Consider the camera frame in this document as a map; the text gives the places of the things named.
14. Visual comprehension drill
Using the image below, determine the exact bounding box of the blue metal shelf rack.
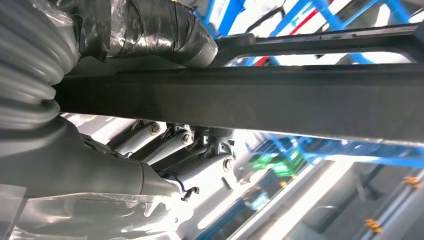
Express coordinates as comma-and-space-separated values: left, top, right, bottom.
193, 0, 424, 170

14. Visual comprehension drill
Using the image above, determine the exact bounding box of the white car with red stripe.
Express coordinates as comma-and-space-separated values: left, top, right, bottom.
228, 0, 424, 66

